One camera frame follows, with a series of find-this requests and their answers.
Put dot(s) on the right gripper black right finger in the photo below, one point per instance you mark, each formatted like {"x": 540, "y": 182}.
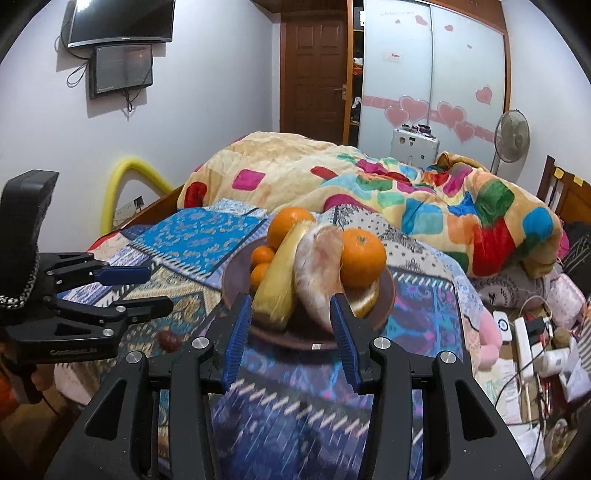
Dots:
{"x": 464, "y": 437}

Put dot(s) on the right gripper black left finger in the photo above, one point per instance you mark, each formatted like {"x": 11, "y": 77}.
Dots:
{"x": 116, "y": 436}

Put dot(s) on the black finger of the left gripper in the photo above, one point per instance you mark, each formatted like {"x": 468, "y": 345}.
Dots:
{"x": 120, "y": 274}
{"x": 124, "y": 311}

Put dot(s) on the small pomelo segment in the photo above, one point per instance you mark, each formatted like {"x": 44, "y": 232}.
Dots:
{"x": 363, "y": 300}

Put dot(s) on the large pomelo segment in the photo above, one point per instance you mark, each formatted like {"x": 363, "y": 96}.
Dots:
{"x": 317, "y": 272}

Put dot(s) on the sugarcane piece short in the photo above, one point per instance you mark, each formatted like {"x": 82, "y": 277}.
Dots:
{"x": 276, "y": 298}

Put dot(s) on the small mandarin orange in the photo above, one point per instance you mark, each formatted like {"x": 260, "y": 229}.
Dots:
{"x": 257, "y": 275}
{"x": 262, "y": 254}

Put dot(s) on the large orange with sticker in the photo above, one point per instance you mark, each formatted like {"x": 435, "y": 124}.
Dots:
{"x": 282, "y": 223}

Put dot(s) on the dark brown date fruit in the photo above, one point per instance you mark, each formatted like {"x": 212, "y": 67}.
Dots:
{"x": 169, "y": 341}

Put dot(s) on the blue patterned bed cover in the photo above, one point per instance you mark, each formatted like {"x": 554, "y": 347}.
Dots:
{"x": 292, "y": 415}

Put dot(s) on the pink plush toy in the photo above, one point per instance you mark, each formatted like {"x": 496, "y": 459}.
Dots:
{"x": 490, "y": 339}

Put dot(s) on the yellow foam tube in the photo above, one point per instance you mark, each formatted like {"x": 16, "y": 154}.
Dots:
{"x": 129, "y": 168}

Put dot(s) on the purple ceramic plate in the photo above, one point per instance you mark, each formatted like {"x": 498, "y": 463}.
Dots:
{"x": 301, "y": 333}

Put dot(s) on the white power strip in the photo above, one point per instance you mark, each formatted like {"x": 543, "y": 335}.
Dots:
{"x": 523, "y": 346}

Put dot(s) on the colourful patchwork blanket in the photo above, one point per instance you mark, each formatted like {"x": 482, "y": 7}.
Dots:
{"x": 456, "y": 205}

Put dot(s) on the white box appliance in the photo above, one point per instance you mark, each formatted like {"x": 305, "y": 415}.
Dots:
{"x": 415, "y": 145}

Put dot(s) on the wooden headboard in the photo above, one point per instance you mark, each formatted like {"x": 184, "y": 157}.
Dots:
{"x": 567, "y": 194}

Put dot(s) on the standing electric fan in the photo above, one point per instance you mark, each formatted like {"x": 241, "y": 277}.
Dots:
{"x": 511, "y": 139}

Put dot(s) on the white sliding wardrobe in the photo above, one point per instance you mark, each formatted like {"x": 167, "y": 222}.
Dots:
{"x": 426, "y": 64}

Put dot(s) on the brown wooden door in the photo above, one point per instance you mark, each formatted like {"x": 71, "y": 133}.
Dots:
{"x": 313, "y": 75}

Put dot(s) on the lower black wall monitor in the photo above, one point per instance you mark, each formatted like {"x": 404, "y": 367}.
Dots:
{"x": 118, "y": 68}

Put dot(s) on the upper black wall television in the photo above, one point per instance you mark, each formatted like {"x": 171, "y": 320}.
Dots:
{"x": 96, "y": 22}

